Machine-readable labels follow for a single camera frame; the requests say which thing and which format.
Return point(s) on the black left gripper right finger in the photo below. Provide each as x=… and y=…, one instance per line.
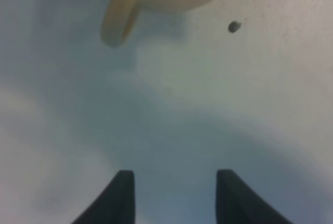
x=236, y=202

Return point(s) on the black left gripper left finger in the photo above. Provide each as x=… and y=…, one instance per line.
x=115, y=204

